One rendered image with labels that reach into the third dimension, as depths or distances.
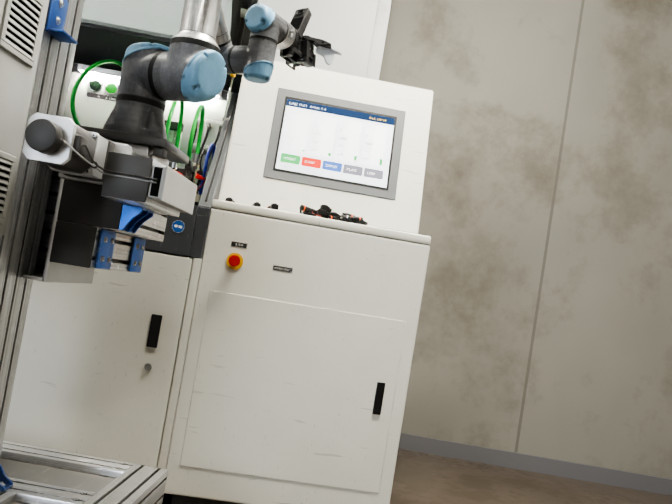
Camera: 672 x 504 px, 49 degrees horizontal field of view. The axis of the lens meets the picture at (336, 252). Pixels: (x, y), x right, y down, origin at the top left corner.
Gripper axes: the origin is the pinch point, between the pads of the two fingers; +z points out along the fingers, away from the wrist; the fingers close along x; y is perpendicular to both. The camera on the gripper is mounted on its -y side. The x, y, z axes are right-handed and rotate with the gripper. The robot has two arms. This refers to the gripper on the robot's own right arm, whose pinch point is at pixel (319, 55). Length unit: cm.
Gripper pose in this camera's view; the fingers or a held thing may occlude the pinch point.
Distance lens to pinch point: 230.1
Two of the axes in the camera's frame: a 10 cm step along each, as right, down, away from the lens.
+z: 4.6, 1.2, 8.8
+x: 8.9, -0.2, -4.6
